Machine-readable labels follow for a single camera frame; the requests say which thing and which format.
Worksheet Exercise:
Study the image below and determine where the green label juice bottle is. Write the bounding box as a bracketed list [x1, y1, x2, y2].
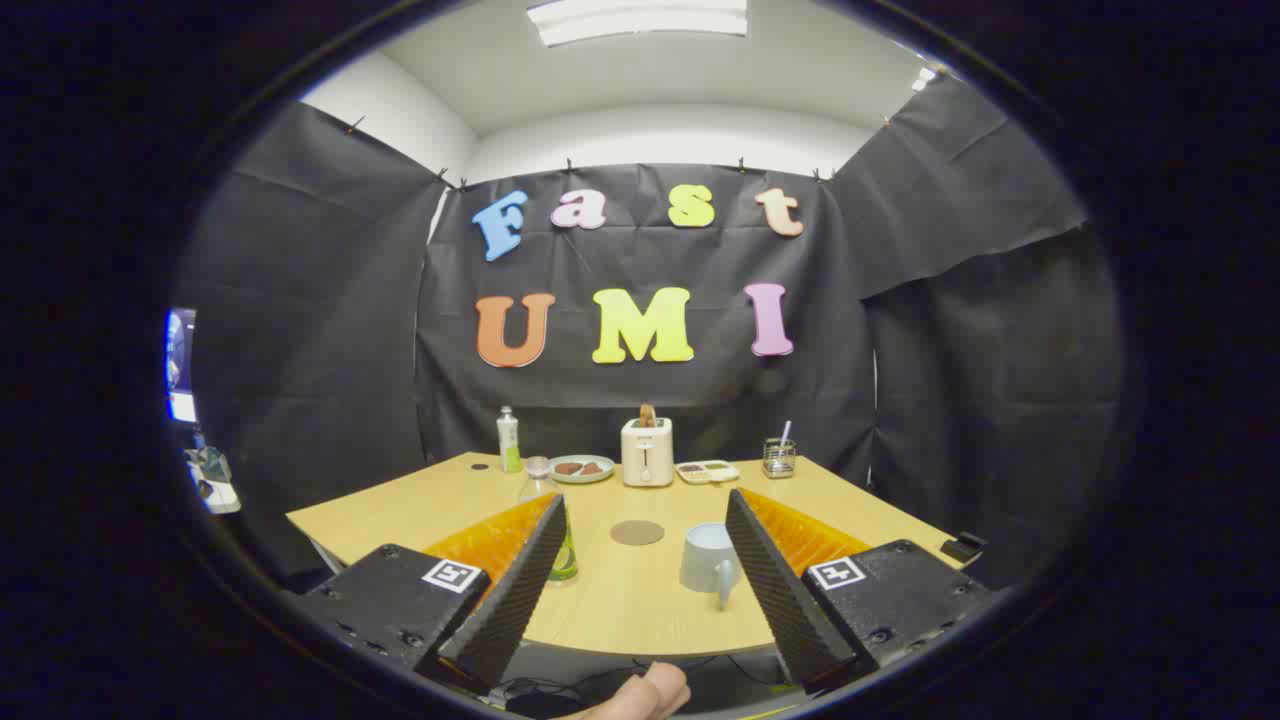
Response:
[517, 456, 580, 584]

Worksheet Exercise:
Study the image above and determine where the white toaster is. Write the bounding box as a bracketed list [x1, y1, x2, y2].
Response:
[621, 417, 675, 488]

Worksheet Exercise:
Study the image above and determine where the white grey side equipment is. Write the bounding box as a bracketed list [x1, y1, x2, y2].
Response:
[185, 445, 241, 515]

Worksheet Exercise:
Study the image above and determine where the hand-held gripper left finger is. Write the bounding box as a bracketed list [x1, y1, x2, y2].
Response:
[290, 490, 569, 693]

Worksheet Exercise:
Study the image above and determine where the pale green plate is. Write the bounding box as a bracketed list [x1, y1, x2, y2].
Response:
[548, 454, 617, 485]

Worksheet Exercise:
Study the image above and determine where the bright monitor screen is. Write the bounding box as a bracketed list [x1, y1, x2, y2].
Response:
[165, 308, 199, 425]

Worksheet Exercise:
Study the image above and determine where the wooden table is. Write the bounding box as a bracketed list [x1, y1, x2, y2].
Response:
[286, 451, 963, 658]

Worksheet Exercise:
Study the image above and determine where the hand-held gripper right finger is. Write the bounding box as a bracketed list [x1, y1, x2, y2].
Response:
[724, 487, 996, 693]

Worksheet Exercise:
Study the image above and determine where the pale grey cup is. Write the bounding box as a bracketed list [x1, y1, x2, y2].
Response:
[680, 522, 743, 611]

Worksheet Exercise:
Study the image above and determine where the long ceiling light panel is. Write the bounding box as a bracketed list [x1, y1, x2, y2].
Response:
[527, 0, 749, 48]

